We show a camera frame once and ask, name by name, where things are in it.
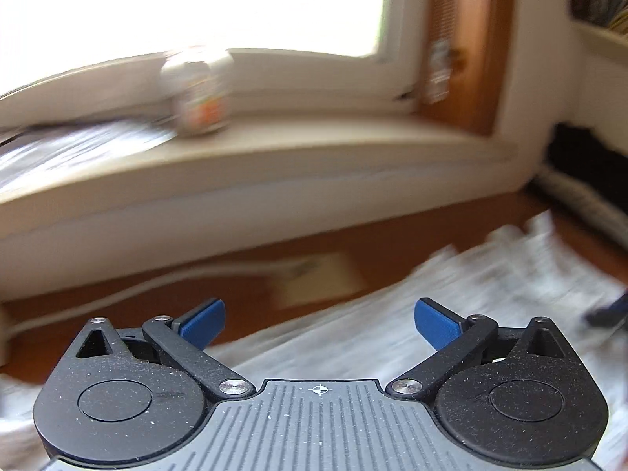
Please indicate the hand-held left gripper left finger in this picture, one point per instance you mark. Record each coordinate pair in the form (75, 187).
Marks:
(203, 321)

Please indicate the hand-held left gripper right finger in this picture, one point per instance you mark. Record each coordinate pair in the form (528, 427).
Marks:
(434, 324)

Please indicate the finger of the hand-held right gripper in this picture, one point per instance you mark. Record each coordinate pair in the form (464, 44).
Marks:
(611, 311)

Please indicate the white patterned pants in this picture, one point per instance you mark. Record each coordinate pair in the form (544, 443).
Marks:
(441, 294)

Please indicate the white patterned folded garment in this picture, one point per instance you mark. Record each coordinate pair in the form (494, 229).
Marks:
(584, 206)

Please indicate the beige socket plate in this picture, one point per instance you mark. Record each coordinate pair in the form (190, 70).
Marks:
(319, 282)

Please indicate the black folded sweater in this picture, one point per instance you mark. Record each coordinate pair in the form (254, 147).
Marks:
(588, 162)

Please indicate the beige window sill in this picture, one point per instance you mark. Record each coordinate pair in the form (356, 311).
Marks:
(270, 167)

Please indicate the clear plastic bag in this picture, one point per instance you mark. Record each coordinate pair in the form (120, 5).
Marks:
(73, 152)

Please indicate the glass jar with orange label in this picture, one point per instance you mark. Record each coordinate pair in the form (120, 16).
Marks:
(196, 93)

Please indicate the wooden window trim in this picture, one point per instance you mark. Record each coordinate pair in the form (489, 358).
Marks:
(476, 44)

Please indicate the white window frame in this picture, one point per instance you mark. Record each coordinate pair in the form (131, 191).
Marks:
(304, 68)

